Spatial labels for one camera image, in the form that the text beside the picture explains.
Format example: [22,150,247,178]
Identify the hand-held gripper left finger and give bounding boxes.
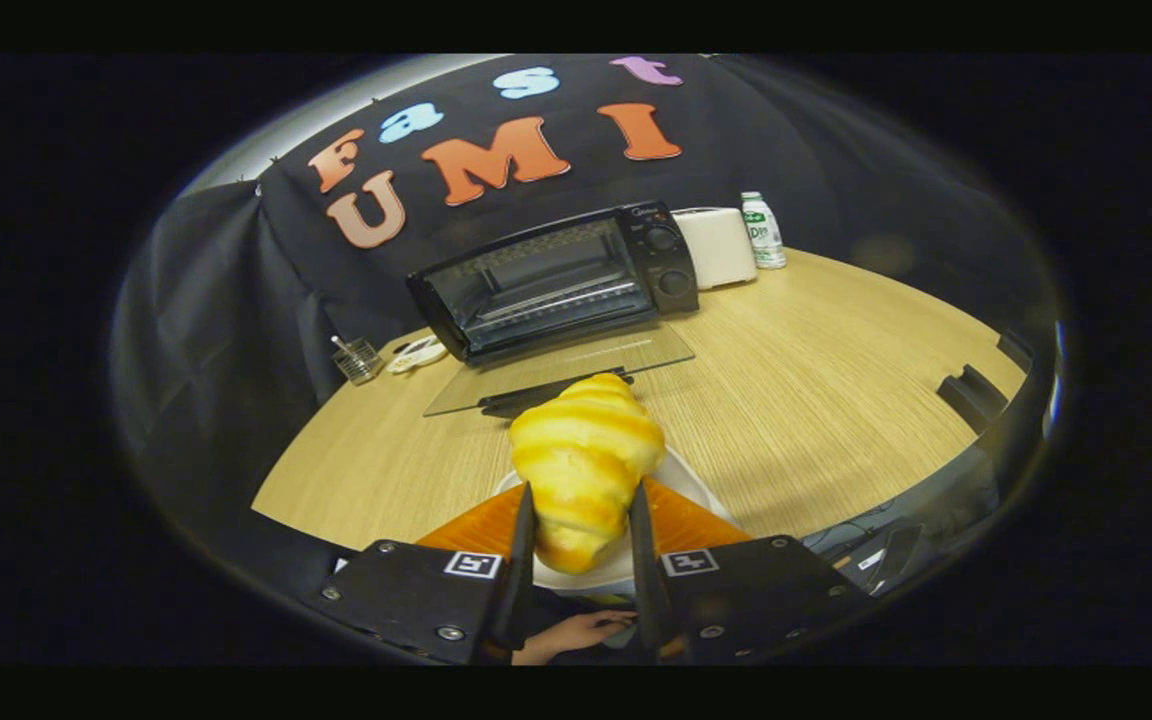
[308,482,537,667]

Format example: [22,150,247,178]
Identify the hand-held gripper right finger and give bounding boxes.
[628,478,872,667]

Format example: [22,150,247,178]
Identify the yellow croissant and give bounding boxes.
[508,373,667,575]

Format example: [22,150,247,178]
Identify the black toaster oven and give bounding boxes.
[406,200,700,419]

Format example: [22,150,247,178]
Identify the white bread toaster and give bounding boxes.
[671,207,759,291]

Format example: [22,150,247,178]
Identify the white plate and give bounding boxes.
[494,447,737,598]

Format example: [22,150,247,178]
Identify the small white snack dish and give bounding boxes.
[386,335,447,376]

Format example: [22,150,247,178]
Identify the white bottle green label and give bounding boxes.
[741,192,788,270]

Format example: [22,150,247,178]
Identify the dark cables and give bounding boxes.
[801,495,927,591]

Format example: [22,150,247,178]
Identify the wire mesh basket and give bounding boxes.
[331,335,384,386]

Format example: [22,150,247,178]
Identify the black table bracket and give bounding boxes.
[996,330,1037,373]
[936,364,1009,433]

